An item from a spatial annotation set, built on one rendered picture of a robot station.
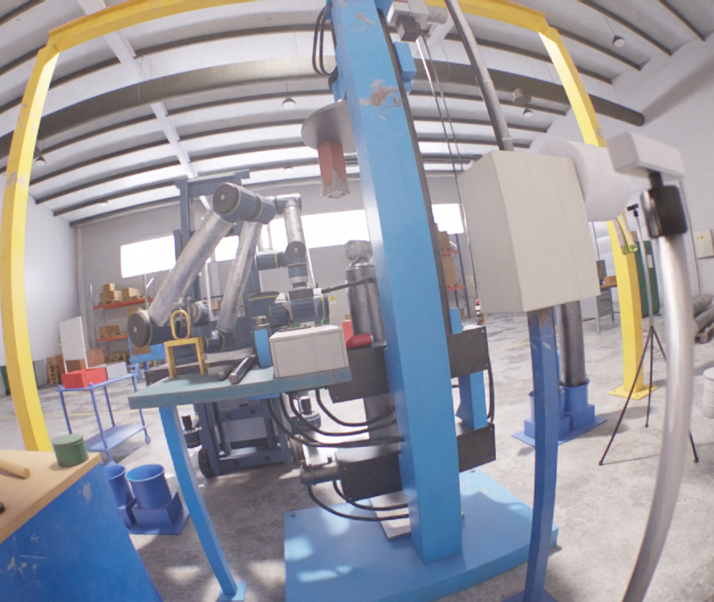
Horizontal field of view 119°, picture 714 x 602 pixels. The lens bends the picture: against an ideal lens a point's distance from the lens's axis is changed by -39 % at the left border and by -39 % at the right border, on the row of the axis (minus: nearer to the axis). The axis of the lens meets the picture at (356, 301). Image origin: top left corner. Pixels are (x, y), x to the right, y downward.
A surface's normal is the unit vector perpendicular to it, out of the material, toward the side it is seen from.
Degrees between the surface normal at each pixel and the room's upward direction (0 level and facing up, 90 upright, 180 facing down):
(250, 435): 90
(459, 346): 90
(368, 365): 90
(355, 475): 90
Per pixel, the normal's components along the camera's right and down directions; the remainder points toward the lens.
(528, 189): 0.18, -0.04
